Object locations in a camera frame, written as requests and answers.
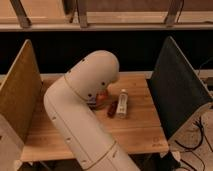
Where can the middle metal shelf bracket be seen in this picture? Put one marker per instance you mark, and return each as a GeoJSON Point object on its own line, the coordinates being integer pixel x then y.
{"type": "Point", "coordinates": [82, 13]}

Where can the left wooden side panel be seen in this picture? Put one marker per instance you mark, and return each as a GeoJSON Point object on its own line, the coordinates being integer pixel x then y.
{"type": "Point", "coordinates": [19, 91]}

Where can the dark red marker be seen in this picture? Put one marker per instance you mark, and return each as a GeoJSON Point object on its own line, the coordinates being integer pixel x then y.
{"type": "Point", "coordinates": [112, 109]}

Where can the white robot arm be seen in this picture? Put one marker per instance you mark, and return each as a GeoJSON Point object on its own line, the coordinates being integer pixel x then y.
{"type": "Point", "coordinates": [66, 104]}

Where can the left metal shelf bracket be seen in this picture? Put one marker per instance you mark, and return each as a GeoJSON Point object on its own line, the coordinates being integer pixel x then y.
{"type": "Point", "coordinates": [22, 17]}

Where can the right dark side panel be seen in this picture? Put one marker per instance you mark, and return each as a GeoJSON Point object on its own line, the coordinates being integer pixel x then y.
{"type": "Point", "coordinates": [179, 94]}

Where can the orange bowl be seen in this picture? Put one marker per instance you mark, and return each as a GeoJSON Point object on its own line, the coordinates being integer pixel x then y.
{"type": "Point", "coordinates": [98, 100]}

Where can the white plastic bottle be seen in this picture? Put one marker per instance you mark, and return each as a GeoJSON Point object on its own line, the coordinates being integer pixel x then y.
{"type": "Point", "coordinates": [121, 110]}

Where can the right metal shelf bracket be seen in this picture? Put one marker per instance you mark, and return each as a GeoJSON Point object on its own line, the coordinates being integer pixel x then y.
{"type": "Point", "coordinates": [174, 9]}

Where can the metal shelf bracket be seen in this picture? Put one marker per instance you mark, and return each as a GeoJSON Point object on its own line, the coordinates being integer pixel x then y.
{"type": "Point", "coordinates": [82, 13]}
{"type": "Point", "coordinates": [174, 9]}
{"type": "Point", "coordinates": [22, 17]}

